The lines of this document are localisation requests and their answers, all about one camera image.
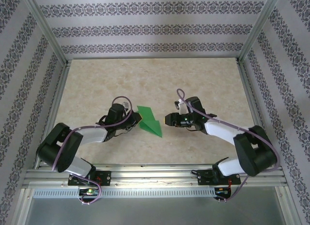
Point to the green paper sheet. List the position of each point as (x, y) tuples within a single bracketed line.
[(151, 125)]

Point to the aluminium frame post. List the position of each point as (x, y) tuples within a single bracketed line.
[(46, 28), (258, 28)]

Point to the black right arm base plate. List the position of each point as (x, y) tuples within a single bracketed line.
[(203, 177)]

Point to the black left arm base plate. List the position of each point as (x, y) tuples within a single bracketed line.
[(104, 177)]

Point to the aluminium side rail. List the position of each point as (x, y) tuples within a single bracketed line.
[(256, 113), (52, 113)]

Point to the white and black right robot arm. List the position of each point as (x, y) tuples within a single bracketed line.
[(222, 130)]

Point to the grey metal panel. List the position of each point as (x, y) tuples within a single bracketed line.
[(155, 210)]

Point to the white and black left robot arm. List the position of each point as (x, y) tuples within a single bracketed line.
[(92, 136)]

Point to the small controller board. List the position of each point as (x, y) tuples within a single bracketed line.
[(221, 190), (89, 191)]

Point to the aluminium mounting rail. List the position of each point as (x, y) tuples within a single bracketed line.
[(150, 176)]

